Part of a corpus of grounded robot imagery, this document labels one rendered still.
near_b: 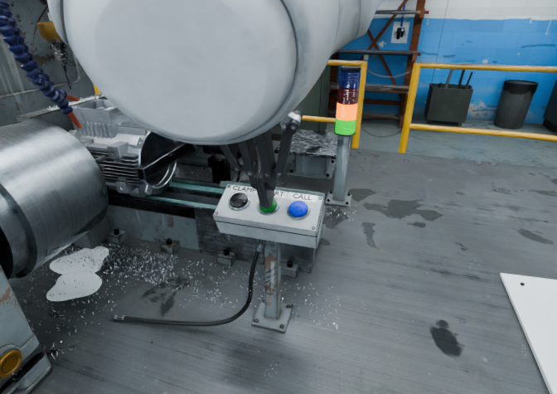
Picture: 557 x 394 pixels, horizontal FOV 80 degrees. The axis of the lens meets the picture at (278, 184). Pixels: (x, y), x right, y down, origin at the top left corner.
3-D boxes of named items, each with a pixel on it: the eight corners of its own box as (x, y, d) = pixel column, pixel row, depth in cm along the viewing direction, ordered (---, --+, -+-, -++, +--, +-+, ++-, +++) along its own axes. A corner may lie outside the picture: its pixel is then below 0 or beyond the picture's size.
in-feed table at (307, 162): (274, 179, 124) (273, 149, 119) (291, 154, 148) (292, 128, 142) (338, 187, 119) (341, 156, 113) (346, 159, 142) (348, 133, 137)
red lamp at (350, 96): (336, 104, 94) (336, 88, 92) (338, 99, 99) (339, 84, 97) (357, 105, 93) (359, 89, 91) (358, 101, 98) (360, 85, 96)
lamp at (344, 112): (334, 119, 96) (336, 104, 94) (336, 114, 101) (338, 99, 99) (355, 121, 95) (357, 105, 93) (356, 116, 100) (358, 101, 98)
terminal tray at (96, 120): (74, 136, 83) (65, 107, 80) (104, 124, 92) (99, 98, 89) (113, 140, 80) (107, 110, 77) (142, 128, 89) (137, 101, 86)
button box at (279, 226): (219, 233, 57) (210, 215, 53) (232, 201, 61) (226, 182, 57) (317, 250, 53) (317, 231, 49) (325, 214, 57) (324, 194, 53)
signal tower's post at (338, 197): (324, 203, 108) (334, 68, 89) (328, 192, 114) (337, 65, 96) (349, 206, 106) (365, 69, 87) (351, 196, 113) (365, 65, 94)
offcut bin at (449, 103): (460, 119, 499) (474, 62, 463) (466, 128, 459) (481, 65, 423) (423, 117, 513) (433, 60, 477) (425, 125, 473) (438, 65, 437)
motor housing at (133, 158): (77, 197, 86) (55, 126, 78) (126, 169, 103) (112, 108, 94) (143, 207, 81) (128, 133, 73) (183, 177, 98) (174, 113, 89)
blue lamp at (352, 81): (336, 88, 92) (338, 70, 90) (339, 84, 97) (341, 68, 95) (359, 89, 91) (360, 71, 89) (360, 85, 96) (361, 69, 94)
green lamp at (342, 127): (333, 134, 98) (334, 119, 96) (336, 128, 103) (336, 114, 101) (354, 136, 97) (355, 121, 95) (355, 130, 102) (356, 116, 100)
